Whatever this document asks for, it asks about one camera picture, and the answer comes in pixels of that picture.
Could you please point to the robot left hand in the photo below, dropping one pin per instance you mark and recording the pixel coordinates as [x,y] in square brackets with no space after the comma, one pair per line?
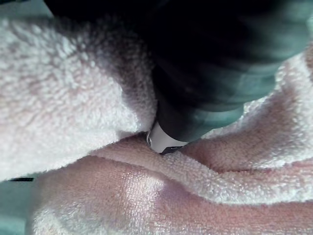
[207,61]

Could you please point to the pink fluffy towel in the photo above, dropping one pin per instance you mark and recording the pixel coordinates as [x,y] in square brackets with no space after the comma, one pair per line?
[97,171]

